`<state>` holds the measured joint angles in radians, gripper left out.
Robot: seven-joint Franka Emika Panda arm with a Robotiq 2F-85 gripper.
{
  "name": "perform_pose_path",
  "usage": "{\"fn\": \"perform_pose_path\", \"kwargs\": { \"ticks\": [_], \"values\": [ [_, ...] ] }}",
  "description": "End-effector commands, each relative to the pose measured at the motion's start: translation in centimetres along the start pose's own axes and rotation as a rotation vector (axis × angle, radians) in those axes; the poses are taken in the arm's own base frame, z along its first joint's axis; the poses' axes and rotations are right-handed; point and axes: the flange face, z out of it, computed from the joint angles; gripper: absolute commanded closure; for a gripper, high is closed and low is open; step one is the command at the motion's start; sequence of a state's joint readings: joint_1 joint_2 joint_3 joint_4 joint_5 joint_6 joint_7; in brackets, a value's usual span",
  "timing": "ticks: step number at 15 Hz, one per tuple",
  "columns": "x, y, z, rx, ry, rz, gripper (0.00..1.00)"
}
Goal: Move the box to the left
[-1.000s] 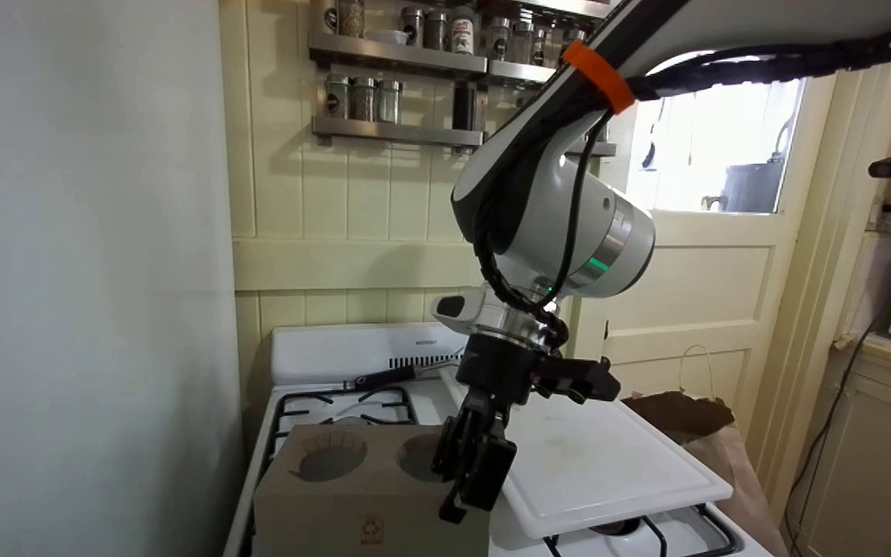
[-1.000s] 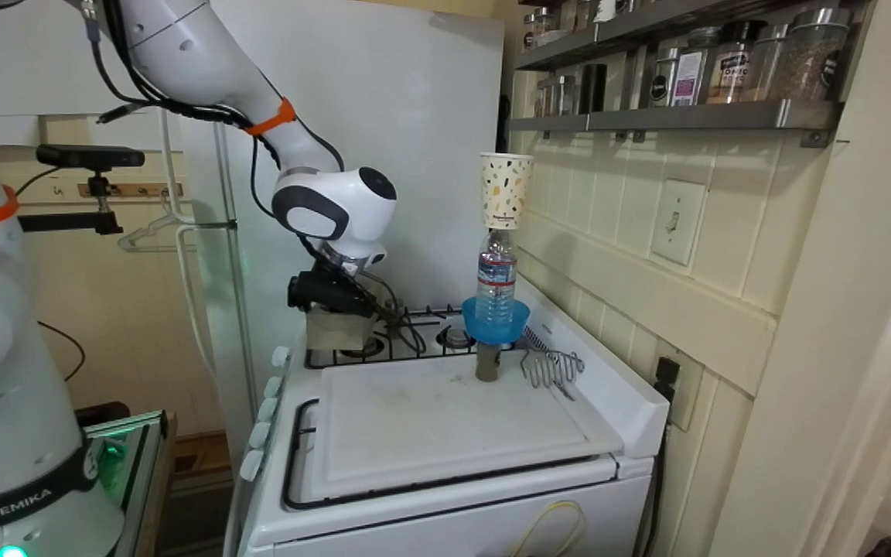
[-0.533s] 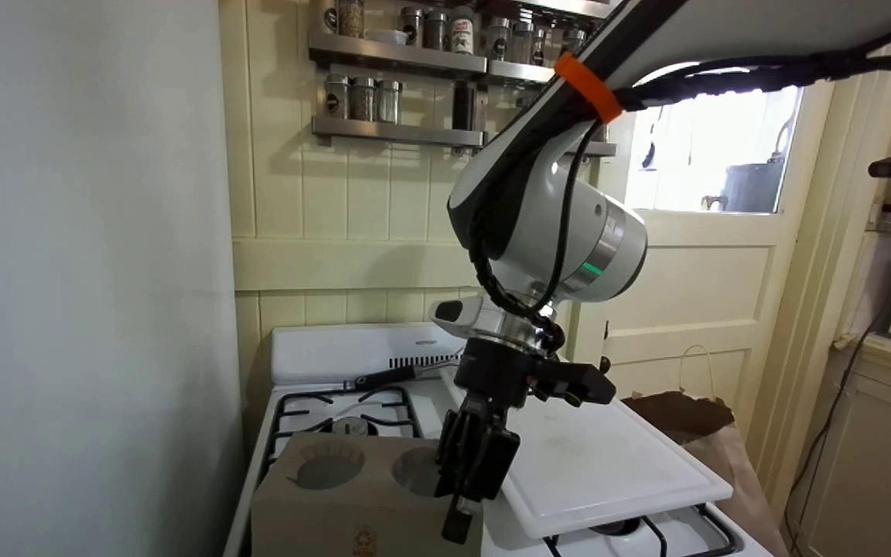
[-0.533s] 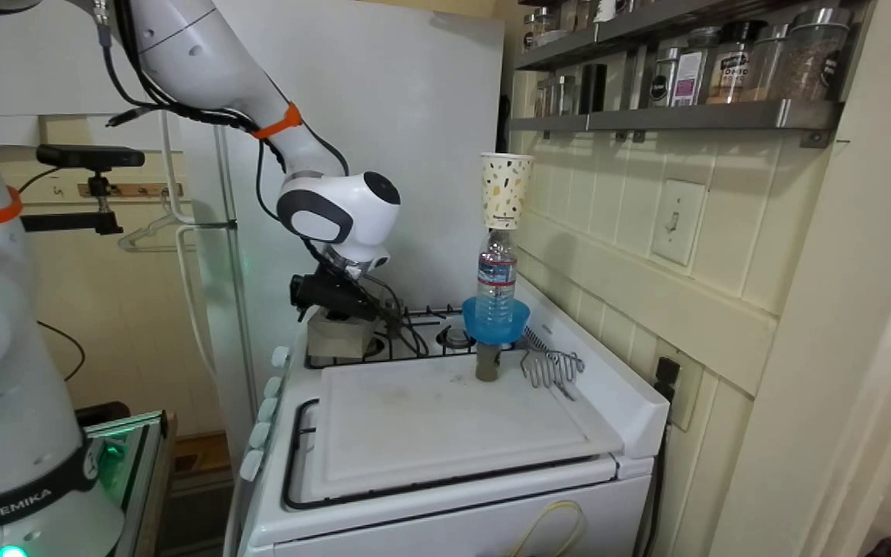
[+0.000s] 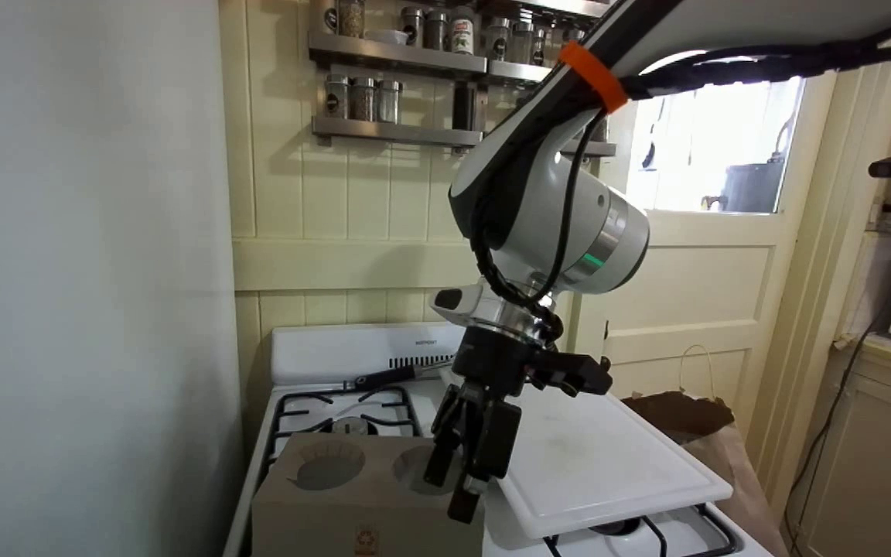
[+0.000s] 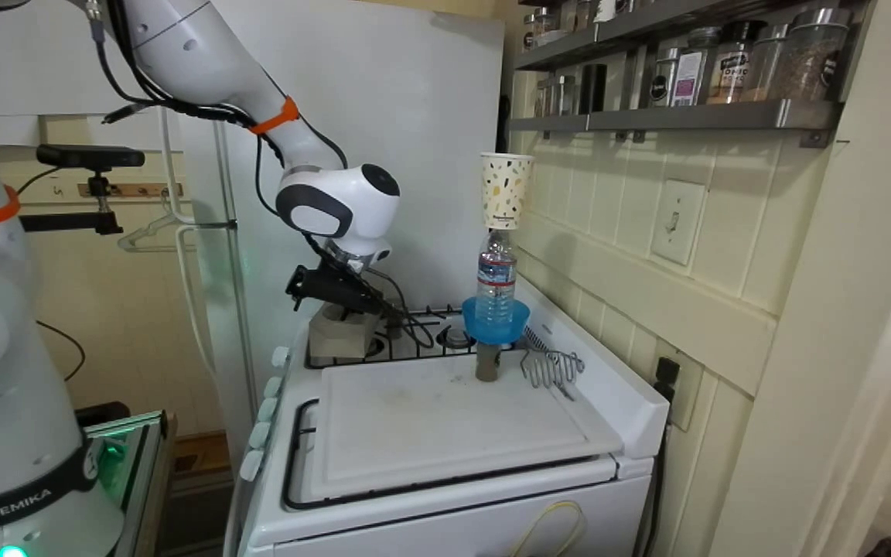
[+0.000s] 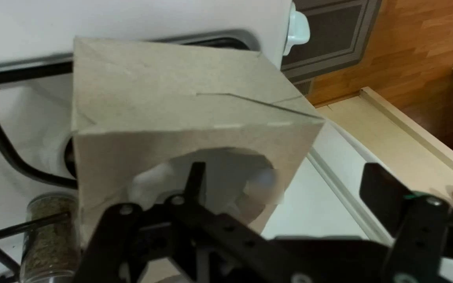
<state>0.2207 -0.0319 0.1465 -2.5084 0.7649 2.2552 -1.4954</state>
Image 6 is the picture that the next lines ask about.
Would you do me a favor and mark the black camera stand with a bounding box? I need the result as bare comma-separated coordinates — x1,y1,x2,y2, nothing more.
19,166,127,240

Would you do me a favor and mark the blue plastic funnel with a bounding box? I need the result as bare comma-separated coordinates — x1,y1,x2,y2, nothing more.
461,295,535,351

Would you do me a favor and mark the wire clothes hanger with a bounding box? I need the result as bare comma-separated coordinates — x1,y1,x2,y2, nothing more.
117,207,239,257

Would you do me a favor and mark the black stereo camera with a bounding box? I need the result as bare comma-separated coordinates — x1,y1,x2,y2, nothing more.
35,144,150,175

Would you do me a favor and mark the white gas stove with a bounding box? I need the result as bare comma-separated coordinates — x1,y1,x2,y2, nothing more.
223,275,676,557

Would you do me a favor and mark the clear plastic water bottle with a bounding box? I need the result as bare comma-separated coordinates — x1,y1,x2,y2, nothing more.
475,226,521,306

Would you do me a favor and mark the metal wall shelf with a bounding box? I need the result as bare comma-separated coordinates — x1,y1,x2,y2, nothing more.
504,97,849,148
514,0,779,76

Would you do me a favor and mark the white plastic cutting board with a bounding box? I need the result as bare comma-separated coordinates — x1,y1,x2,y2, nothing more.
317,363,628,508

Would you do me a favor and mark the small grey cup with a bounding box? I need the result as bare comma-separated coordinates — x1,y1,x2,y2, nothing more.
475,341,508,388

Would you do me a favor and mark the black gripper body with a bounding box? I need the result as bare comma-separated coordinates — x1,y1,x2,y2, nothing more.
284,240,412,322

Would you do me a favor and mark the white stove with black grates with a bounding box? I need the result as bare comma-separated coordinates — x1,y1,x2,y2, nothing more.
304,304,483,373

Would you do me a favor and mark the black plug and cable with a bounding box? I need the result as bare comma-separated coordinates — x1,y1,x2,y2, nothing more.
632,352,685,557

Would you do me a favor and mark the metal wire whisk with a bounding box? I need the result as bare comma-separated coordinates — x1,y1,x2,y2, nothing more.
518,341,588,392

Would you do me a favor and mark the cream light switch plate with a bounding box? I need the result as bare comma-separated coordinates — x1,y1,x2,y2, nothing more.
650,178,708,271

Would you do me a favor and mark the black burner grate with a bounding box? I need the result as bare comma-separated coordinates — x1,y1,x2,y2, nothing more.
278,395,625,513

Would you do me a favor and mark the white label spice jar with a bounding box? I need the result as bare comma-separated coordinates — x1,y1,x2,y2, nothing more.
667,43,713,110

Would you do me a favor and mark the thin black cable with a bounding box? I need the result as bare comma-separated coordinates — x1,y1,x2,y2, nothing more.
38,314,91,388

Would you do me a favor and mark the cream wall outlet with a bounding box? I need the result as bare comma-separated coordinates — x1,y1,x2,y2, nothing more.
652,352,704,434

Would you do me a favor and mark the glass spice jar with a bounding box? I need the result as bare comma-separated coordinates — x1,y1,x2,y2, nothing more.
638,41,676,112
775,0,861,106
707,16,779,106

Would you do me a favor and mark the white refrigerator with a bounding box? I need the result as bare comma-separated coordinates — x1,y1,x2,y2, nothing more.
154,0,508,437

